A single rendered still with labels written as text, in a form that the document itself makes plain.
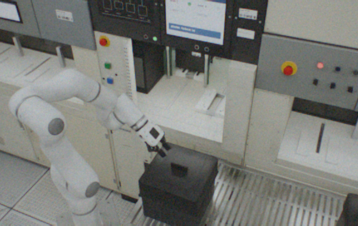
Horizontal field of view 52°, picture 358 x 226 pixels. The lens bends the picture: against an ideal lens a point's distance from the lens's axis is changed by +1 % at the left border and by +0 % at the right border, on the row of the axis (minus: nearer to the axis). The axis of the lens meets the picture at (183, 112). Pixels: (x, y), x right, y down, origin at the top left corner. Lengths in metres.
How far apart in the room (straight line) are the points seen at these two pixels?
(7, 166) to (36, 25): 1.52
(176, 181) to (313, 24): 0.88
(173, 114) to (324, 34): 1.04
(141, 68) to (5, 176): 1.58
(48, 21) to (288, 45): 1.29
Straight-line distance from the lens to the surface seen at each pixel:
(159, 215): 1.81
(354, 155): 2.18
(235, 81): 1.73
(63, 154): 1.41
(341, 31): 1.60
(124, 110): 1.59
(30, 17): 2.28
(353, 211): 1.72
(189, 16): 1.71
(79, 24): 2.07
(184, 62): 2.49
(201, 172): 1.71
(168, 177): 1.69
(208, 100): 2.30
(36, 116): 1.25
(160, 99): 2.36
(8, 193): 3.22
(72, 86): 1.31
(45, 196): 3.10
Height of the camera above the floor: 2.28
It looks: 39 degrees down
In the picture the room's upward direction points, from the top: straight up
